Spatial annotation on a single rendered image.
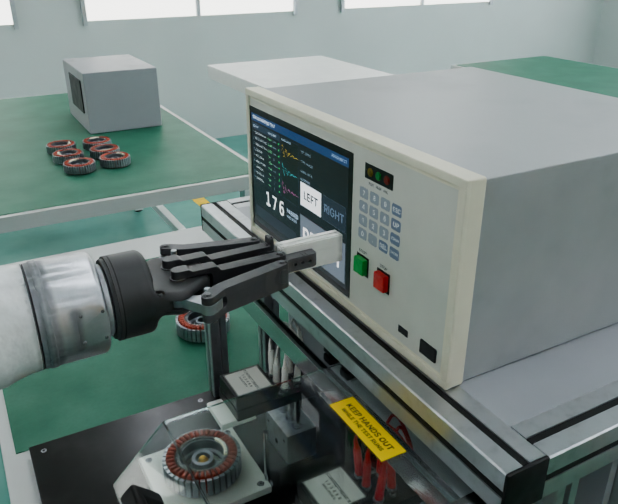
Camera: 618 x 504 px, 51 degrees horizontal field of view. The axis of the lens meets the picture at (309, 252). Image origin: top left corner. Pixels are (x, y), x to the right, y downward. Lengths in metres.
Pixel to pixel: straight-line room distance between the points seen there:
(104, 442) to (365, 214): 0.64
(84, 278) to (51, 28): 4.77
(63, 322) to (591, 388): 0.47
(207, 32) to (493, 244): 5.09
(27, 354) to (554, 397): 0.45
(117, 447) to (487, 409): 0.67
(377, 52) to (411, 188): 5.81
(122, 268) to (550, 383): 0.41
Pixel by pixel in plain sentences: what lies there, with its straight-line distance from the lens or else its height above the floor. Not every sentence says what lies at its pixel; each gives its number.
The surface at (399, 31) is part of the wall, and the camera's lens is 6.51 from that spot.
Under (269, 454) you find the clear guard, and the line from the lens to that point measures 0.63.
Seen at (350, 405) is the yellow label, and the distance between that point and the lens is 0.68.
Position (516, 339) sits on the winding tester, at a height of 1.14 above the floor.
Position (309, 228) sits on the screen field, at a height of 1.18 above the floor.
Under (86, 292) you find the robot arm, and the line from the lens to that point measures 0.55.
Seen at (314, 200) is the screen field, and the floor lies 1.22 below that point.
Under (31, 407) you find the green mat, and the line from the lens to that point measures 1.29.
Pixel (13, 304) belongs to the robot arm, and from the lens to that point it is 0.54.
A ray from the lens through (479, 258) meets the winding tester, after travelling 0.58.
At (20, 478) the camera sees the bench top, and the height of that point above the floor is 0.75.
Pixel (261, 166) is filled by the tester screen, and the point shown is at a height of 1.22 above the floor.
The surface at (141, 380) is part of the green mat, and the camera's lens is 1.29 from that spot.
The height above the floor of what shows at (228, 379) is 0.92.
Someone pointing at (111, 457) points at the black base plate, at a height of 0.77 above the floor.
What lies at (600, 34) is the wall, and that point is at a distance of 8.45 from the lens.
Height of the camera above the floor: 1.49
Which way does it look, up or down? 25 degrees down
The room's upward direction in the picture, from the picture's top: straight up
